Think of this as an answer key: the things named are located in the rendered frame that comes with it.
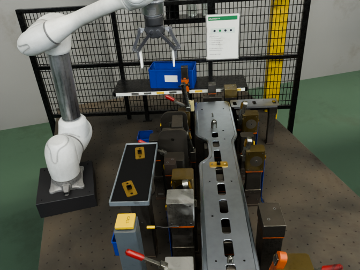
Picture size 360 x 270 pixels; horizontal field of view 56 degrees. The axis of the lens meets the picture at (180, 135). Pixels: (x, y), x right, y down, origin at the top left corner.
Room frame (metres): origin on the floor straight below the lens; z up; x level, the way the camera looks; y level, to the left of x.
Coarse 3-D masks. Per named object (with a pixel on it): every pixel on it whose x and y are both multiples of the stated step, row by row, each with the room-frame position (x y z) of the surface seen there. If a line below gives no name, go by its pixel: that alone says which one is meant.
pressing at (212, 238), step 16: (208, 112) 1.76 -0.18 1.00; (224, 112) 1.75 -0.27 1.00; (208, 128) 1.58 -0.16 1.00; (224, 128) 1.57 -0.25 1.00; (208, 144) 1.42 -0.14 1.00; (224, 144) 1.41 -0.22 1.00; (208, 160) 1.29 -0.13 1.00; (224, 160) 1.28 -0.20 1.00; (208, 176) 1.17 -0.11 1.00; (224, 176) 1.16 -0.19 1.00; (240, 176) 1.16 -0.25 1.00; (208, 192) 1.06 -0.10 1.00; (240, 192) 1.05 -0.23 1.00; (208, 208) 0.97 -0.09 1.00; (240, 208) 0.96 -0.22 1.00; (208, 224) 0.89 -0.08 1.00; (240, 224) 0.87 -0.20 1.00; (208, 240) 0.81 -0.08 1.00; (224, 240) 0.81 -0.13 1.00; (240, 240) 0.80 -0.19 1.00; (208, 256) 0.74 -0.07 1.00; (224, 256) 0.74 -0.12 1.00; (240, 256) 0.74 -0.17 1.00; (256, 256) 0.73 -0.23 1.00
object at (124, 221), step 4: (120, 216) 0.80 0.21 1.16; (124, 216) 0.80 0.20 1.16; (128, 216) 0.79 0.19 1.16; (132, 216) 0.79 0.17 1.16; (116, 220) 0.78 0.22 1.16; (120, 220) 0.78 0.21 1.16; (124, 220) 0.78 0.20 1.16; (128, 220) 0.78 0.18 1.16; (132, 220) 0.78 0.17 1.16; (116, 224) 0.76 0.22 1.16; (120, 224) 0.76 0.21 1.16; (124, 224) 0.76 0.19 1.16; (128, 224) 0.76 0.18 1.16; (132, 224) 0.76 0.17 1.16; (116, 228) 0.75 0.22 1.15; (120, 228) 0.75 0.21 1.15; (124, 228) 0.75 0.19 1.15; (128, 228) 0.75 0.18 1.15; (132, 228) 0.75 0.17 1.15
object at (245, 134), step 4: (244, 132) 1.53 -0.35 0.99; (248, 132) 1.53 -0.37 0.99; (252, 132) 1.52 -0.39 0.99; (240, 136) 1.51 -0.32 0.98; (244, 136) 1.49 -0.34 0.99; (248, 136) 1.49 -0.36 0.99; (252, 136) 1.49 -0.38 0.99; (240, 140) 1.50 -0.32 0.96; (252, 140) 1.48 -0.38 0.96; (240, 144) 1.50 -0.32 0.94; (252, 144) 1.48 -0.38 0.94; (240, 148) 1.49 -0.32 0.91; (240, 152) 1.49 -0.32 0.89; (240, 164) 1.53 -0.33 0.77; (240, 168) 1.50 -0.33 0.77; (244, 172) 1.49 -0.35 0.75; (244, 176) 1.49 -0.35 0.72
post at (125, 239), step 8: (136, 216) 0.81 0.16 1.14; (136, 224) 0.78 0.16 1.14; (120, 232) 0.75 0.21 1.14; (128, 232) 0.74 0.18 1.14; (136, 232) 0.75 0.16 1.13; (120, 240) 0.75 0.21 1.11; (128, 240) 0.74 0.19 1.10; (136, 240) 0.75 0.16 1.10; (120, 248) 0.75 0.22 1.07; (128, 248) 0.75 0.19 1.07; (136, 248) 0.74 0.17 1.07; (120, 256) 0.75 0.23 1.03; (128, 256) 0.75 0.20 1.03; (128, 264) 0.75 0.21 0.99; (136, 264) 0.74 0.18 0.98; (144, 264) 0.78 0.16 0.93
